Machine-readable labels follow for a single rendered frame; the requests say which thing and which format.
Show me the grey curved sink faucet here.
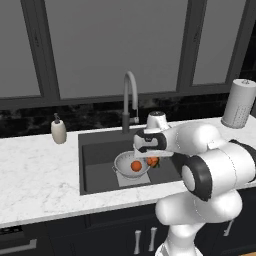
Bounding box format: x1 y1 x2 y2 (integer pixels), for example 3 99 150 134
121 70 141 135

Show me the dark framed window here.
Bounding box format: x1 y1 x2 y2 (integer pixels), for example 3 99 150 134
0 0 256 111

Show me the dark cupboard door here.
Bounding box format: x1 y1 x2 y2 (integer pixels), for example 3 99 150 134
144 213 172 256
199 188 256 256
87 214 147 256

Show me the white metal colander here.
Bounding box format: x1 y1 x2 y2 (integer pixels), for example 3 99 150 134
112 150 152 180

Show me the dark dishwasher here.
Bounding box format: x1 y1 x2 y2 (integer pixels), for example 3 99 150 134
0 222 51 256

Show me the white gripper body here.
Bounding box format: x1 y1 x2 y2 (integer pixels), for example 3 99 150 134
132 143 175 160

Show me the orange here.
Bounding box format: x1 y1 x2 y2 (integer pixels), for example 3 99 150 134
130 160 143 173
146 156 161 168

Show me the white paper towel roll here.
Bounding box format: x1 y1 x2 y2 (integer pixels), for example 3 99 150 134
220 78 256 130

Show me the beige soap dispenser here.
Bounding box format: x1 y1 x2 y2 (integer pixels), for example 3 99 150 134
50 112 68 145

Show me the silver dishwasher handle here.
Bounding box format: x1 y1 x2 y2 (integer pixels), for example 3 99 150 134
0 238 38 256

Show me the dark grey sink basin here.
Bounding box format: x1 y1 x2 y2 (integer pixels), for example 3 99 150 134
77 127 188 196

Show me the silver cupboard handle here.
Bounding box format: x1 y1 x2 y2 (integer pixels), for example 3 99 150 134
133 229 142 255
223 219 235 237
148 226 158 253

